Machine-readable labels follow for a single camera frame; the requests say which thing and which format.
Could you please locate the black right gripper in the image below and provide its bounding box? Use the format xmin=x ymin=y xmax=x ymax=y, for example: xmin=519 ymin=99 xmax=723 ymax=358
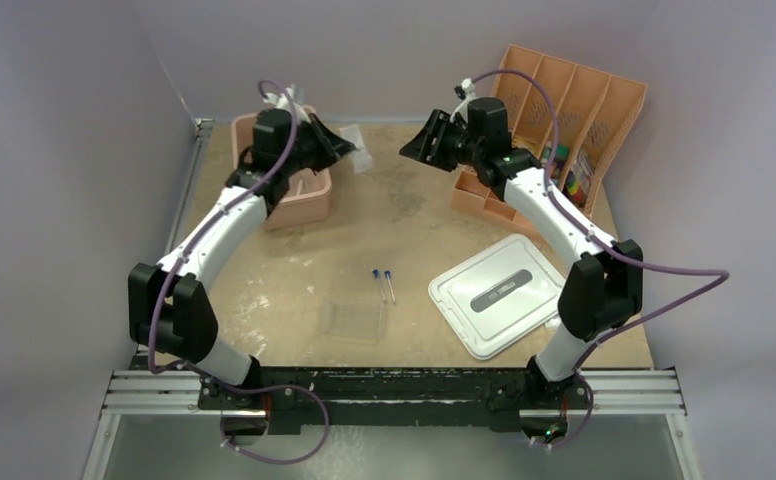
xmin=401 ymin=110 xmax=485 ymax=174

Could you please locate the pink four-slot file organizer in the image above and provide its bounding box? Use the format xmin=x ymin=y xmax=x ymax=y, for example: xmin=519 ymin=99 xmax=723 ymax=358
xmin=450 ymin=44 xmax=648 ymax=240

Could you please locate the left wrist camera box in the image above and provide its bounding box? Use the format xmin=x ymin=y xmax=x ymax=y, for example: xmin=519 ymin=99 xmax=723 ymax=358
xmin=264 ymin=84 xmax=311 ymax=122

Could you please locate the aluminium frame rail base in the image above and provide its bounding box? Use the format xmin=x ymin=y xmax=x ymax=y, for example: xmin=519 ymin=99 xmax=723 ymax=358
xmin=84 ymin=124 xmax=699 ymax=479

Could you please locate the white plastic lid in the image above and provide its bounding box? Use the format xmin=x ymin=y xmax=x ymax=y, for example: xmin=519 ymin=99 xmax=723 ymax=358
xmin=428 ymin=234 xmax=564 ymax=361

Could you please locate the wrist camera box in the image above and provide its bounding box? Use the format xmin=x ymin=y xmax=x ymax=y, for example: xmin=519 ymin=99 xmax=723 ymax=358
xmin=454 ymin=77 xmax=477 ymax=105
xmin=264 ymin=84 xmax=311 ymax=122

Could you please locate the pink plastic bin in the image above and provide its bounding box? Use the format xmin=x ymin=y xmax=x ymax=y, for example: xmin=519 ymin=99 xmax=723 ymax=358
xmin=230 ymin=113 xmax=332 ymax=231

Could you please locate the green eraser block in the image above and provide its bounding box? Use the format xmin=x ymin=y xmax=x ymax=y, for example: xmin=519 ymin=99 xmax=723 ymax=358
xmin=554 ymin=144 xmax=570 ymax=165

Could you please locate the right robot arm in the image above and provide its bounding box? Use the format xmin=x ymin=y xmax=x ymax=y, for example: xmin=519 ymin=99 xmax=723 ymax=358
xmin=399 ymin=97 xmax=643 ymax=407

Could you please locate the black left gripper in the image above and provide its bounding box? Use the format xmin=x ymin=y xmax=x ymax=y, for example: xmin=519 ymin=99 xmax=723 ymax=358
xmin=280 ymin=114 xmax=354 ymax=177

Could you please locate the white paper packet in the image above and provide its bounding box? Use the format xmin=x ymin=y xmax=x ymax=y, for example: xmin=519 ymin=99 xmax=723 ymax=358
xmin=339 ymin=124 xmax=374 ymax=174

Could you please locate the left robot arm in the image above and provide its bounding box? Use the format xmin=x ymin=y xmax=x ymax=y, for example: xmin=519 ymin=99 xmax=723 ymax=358
xmin=128 ymin=108 xmax=357 ymax=409

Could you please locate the clay pipe triangle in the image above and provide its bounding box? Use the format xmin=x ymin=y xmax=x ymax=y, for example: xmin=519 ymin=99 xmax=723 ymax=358
xmin=295 ymin=179 xmax=308 ymax=198

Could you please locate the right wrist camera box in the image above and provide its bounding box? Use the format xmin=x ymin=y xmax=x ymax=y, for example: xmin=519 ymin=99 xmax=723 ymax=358
xmin=454 ymin=77 xmax=477 ymax=105

